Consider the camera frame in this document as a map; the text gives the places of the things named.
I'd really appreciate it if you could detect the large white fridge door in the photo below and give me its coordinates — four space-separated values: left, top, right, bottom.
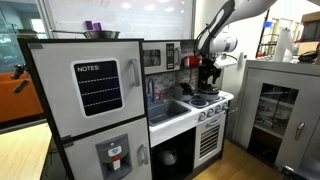
29 40 146 138

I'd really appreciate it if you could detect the small white freezer door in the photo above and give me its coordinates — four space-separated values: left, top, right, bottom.
63 117 153 180

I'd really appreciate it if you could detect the black device on cabinet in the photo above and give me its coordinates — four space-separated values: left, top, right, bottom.
297 49 320 64

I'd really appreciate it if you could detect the toy sink faucet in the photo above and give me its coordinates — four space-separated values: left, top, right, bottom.
147 78 158 103

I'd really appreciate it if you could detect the grey lidded saucepan black handle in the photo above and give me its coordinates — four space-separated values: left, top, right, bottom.
172 82 195 102

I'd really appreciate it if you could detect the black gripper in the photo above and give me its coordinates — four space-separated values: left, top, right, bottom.
198 58 223 89

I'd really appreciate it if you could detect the red plastic bowl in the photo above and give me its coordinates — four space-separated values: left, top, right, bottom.
188 55 203 68

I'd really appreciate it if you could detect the silver cabinet door handle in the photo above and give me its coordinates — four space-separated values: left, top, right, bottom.
294 121 306 142

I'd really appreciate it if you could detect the small black pan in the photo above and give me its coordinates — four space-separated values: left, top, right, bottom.
197 83 221 95

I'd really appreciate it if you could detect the toy microwave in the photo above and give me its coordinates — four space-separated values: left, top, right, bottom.
143 41 183 75

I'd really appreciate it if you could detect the black metal shelf rack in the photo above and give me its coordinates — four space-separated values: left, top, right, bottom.
255 9 280 60

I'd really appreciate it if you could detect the black clamp stand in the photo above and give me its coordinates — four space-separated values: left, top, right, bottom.
10 63 33 95

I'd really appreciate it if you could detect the white paper towel roll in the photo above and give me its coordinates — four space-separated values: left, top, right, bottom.
272 28 295 64

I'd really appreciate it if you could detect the toy kitchen unit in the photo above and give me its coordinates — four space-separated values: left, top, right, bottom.
18 37 235 180

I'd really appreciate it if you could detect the grey water dispenser panel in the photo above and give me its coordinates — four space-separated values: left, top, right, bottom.
95 133 133 180

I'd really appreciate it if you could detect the white fridge door handle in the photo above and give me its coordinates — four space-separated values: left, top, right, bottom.
129 58 142 88

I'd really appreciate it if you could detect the grey metal cabinet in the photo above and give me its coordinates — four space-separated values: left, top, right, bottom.
233 59 320 175

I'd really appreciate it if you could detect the white glossy whiteboard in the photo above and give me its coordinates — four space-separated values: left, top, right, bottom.
43 0 196 41

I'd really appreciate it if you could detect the grey toy sink basin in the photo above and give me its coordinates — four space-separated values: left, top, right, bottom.
147 99 193 128

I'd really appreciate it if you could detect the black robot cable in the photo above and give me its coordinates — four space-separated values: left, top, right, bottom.
194 22 215 58

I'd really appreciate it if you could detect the brown cardboard box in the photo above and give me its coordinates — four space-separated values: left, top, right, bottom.
301 11 320 25

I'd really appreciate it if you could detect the black notes chalkboard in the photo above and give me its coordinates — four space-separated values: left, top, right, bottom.
70 58 125 118

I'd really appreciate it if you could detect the white freezer door handle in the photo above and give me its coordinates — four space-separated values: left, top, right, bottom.
138 143 150 166

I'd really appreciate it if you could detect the silver toy kettle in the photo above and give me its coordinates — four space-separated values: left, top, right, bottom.
159 146 179 167

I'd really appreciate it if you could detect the grey toy cooking pot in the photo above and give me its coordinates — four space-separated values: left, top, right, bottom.
198 89 221 102

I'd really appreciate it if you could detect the grey toy stove top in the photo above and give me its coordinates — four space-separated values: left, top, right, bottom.
185 94 227 110

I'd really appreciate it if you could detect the white toy oven door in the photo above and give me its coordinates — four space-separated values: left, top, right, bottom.
193 112 228 169

